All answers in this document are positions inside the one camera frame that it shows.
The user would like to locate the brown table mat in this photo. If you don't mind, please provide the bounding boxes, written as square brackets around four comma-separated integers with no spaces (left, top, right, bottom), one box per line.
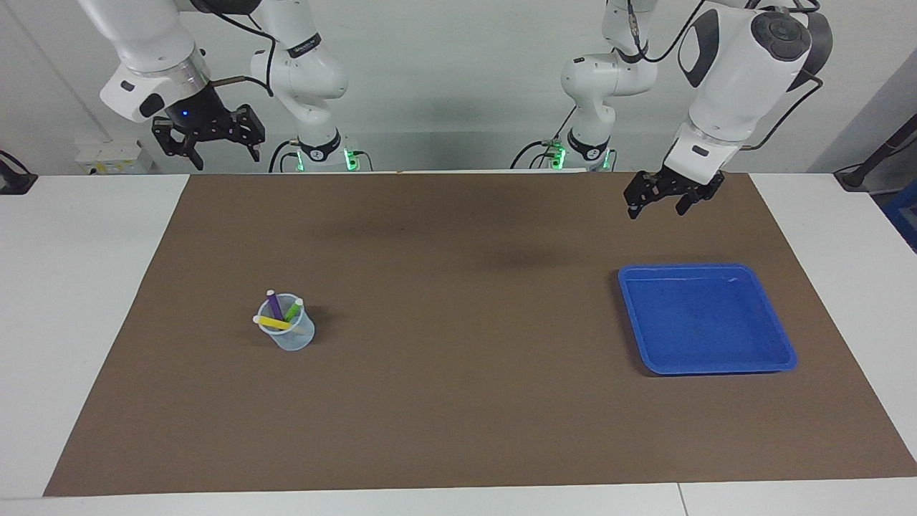
[43,171,917,497]

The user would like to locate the black stand pole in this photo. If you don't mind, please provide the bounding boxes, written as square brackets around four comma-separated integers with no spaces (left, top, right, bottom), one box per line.
[834,115,917,191]

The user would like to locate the white wall outlet box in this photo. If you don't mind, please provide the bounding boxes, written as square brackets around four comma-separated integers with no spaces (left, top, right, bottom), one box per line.
[75,139,155,176]

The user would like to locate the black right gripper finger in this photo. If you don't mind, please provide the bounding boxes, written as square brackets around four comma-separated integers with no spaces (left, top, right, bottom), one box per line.
[229,105,266,163]
[151,118,206,172]

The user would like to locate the translucent plastic cup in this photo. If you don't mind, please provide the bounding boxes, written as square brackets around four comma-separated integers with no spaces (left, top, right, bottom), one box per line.
[256,292,316,352]

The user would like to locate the blue crate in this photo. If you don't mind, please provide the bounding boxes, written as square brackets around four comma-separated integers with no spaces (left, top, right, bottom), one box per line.
[883,182,917,252]

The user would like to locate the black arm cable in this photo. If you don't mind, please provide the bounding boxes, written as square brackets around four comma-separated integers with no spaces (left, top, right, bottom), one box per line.
[192,0,277,97]
[623,0,825,151]

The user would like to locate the black base cable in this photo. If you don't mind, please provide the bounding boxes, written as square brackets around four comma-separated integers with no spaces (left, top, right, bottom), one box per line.
[269,139,299,173]
[509,106,577,171]

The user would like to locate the blue plastic tray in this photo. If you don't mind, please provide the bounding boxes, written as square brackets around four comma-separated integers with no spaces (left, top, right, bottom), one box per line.
[618,263,798,376]

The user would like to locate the black table clamp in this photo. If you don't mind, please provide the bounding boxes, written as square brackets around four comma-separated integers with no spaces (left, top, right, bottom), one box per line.
[0,150,39,196]

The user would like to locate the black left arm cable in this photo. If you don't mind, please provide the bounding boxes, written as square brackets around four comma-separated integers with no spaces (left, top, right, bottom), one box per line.
[623,0,825,151]

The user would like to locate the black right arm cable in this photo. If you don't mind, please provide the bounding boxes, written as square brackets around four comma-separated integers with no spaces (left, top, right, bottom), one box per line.
[192,0,277,97]

